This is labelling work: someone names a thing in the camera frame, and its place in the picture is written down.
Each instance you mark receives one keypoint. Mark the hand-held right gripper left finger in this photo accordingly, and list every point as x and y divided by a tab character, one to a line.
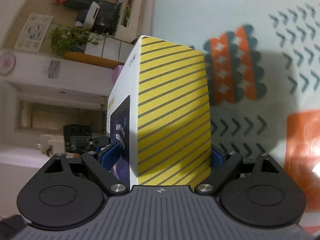
112	153

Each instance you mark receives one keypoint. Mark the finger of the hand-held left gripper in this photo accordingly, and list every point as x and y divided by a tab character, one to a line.
100	140

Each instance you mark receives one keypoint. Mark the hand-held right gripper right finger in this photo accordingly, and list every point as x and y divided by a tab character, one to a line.
217	158

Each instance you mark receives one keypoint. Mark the tablet box lid yellow striped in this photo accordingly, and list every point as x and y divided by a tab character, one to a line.
172	105

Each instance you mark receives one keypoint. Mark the purple plastic stool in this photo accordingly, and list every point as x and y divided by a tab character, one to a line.
118	72

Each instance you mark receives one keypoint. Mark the white drawer cabinet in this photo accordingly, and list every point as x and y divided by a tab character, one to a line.
112	47

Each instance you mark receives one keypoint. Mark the green potted plant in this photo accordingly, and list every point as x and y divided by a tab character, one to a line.
72	38

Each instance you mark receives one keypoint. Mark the white printer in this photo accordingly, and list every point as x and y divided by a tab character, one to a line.
90	16

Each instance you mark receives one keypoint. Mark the black appliance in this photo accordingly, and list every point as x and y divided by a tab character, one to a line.
107	17

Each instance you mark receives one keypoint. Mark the small wall drawing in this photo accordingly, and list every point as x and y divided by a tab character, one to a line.
51	68

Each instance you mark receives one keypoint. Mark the round pink wall decoration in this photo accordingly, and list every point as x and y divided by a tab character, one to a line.
7	62

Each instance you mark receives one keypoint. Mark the wall poster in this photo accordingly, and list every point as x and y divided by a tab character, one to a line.
33	32

